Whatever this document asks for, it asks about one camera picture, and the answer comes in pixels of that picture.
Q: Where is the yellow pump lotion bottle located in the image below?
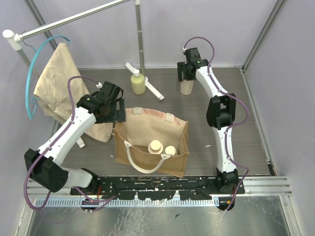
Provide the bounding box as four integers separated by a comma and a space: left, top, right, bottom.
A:
131, 69, 146, 95

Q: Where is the burlap canvas tote bag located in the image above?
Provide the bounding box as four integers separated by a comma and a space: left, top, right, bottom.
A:
114, 107, 189, 177

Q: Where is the green bottle beige cap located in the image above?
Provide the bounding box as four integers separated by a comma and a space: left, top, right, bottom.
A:
164, 146, 178, 156

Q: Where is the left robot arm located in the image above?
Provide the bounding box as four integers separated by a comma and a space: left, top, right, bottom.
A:
24, 82, 126, 195

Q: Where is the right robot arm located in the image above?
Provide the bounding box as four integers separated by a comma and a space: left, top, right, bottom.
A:
177, 47, 238, 194

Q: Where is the beige cloth garment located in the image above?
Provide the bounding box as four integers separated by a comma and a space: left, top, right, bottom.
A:
33, 43, 114, 143

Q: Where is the teal clothes hanger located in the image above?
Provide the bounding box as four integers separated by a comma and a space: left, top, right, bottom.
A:
25, 35, 71, 120

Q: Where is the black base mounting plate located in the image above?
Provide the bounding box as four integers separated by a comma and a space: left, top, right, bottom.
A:
70, 176, 244, 201

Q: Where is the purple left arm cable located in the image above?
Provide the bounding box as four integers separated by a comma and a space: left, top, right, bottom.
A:
23, 75, 119, 211

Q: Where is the clothes rack metal frame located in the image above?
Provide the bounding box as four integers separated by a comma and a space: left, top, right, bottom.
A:
2, 0, 165, 148

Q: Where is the aluminium rail with cable duct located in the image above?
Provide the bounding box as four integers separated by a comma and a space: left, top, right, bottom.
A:
28, 176, 292, 211

